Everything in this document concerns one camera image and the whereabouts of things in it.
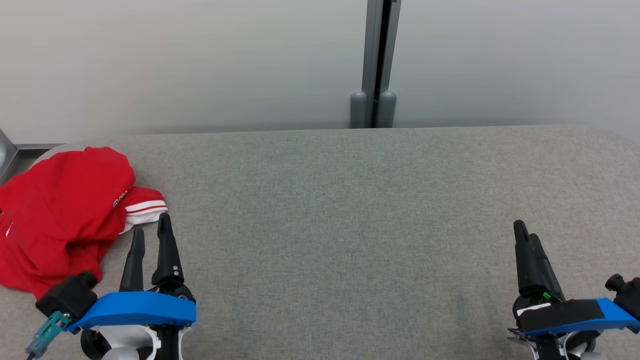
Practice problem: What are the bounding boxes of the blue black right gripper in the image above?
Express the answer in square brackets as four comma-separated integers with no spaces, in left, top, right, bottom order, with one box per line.
[507,220,640,338]

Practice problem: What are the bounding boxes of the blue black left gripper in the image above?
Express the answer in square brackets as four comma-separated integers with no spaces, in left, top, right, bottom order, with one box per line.
[67,212,197,332]

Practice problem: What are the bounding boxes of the red white basketball jersey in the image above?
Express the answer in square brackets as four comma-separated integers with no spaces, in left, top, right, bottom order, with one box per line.
[0,186,168,301]

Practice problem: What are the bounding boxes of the grey fabric covered platform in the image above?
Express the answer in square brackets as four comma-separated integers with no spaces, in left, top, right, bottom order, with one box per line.
[0,125,640,360]

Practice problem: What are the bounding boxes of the left camera cable teal plug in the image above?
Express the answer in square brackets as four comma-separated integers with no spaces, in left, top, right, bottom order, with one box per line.
[26,311,71,360]

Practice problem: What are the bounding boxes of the grey partition post single foot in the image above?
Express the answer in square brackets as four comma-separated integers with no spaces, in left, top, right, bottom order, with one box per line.
[0,129,19,182]

